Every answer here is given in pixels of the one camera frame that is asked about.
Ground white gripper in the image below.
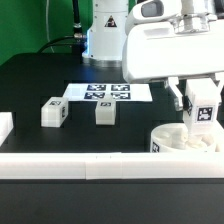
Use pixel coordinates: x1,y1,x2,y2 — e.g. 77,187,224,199
122,0,224,111

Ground white marker sheet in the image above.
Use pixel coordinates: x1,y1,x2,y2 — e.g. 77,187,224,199
63,83,152,102

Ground white front fence bar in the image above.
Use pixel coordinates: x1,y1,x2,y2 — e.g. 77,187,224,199
0,152,224,180

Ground white fence bar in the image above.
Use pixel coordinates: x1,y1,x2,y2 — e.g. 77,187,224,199
0,112,14,147
0,152,224,180

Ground white left fence bar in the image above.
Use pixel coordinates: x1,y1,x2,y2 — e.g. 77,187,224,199
0,112,14,147

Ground black cable with connector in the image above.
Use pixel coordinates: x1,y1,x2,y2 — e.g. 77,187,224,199
36,0,88,54

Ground thin white cable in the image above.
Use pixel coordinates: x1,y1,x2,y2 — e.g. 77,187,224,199
45,0,55,54

